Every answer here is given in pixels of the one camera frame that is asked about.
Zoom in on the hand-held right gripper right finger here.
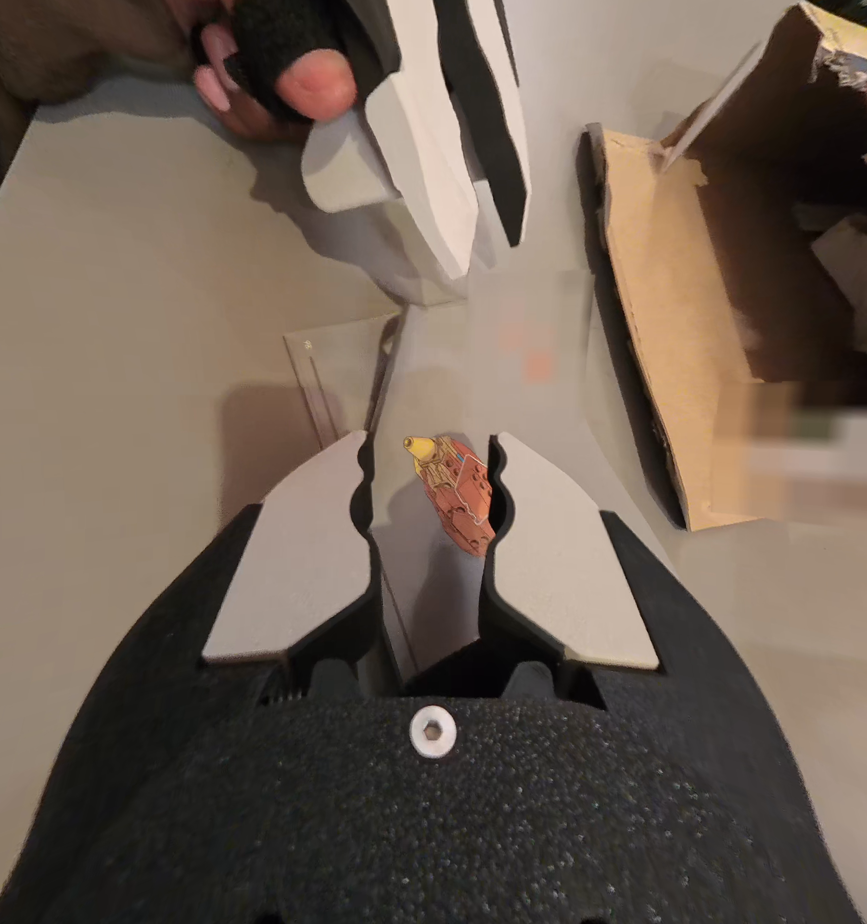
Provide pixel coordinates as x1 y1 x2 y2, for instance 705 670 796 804
477 430 661 697

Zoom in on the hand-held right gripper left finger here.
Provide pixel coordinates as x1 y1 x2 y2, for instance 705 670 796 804
201 429 385 697

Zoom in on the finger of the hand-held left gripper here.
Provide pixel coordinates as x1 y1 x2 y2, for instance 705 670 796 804
365 0 479 281
437 0 534 248

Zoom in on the grey instruction booklet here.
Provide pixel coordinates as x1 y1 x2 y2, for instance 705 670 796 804
282 269 676 683

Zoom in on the person's left hand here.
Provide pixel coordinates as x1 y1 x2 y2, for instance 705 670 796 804
177 0 362 141

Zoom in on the printed cardboard box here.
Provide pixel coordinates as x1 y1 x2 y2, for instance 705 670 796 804
576 0 867 537

